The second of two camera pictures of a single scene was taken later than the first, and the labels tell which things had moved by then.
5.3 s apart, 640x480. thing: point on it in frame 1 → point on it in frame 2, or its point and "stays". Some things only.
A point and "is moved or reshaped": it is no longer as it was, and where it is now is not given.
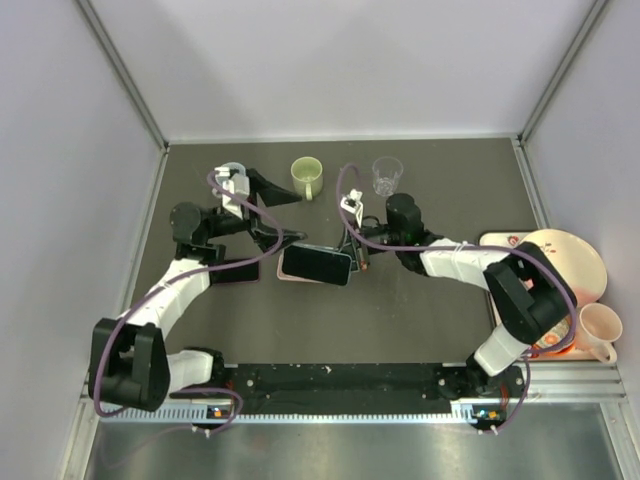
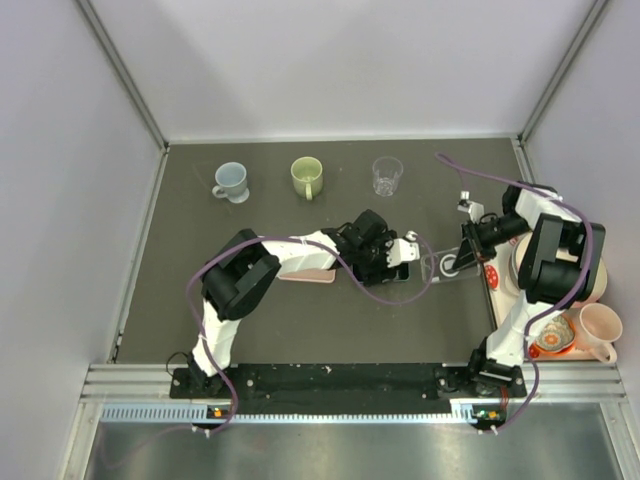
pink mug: x=598 y=326 stays
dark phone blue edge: x=318 y=263 is moved or reshaped
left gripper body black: x=251 y=213 → x=372 y=259
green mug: x=307 y=177 stays
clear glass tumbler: x=387 y=171 stays
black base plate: x=483 y=398 stays
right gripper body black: x=361 y=253 → x=488 y=236
